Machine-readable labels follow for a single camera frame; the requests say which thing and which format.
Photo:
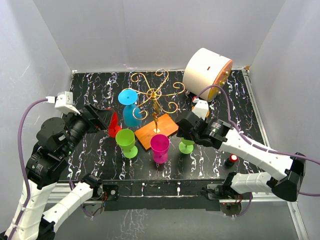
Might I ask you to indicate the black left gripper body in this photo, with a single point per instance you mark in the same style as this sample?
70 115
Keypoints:
81 123

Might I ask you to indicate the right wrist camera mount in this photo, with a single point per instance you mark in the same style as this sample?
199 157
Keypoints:
200 108

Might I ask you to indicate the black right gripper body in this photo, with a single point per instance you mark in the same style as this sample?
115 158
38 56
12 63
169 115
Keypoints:
183 134

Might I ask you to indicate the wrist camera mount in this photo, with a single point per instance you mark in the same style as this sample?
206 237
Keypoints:
63 102
200 108

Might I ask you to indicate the white cylindrical container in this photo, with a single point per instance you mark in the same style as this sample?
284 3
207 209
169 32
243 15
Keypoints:
206 68

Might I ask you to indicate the magenta plastic wine glass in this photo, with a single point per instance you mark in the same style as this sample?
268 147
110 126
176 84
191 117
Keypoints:
160 144

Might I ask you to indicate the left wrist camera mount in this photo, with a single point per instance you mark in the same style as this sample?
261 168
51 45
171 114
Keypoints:
63 102

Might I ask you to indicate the green plastic wine glass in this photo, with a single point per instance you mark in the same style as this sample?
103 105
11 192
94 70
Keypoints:
186 146
126 140

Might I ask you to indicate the gold wire wine glass rack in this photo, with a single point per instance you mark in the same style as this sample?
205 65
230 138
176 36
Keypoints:
162 122

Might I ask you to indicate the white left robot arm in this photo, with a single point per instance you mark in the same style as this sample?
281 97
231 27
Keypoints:
56 141

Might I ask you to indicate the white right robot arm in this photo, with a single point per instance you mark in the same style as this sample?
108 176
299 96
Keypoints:
282 174

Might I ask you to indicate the blue plastic wine glass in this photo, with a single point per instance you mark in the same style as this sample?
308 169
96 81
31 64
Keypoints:
131 114

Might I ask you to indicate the red push button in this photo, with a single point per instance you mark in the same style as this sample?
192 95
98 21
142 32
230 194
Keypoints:
231 160

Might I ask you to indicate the red plastic wine glass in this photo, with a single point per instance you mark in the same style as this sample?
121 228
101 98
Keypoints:
114 126

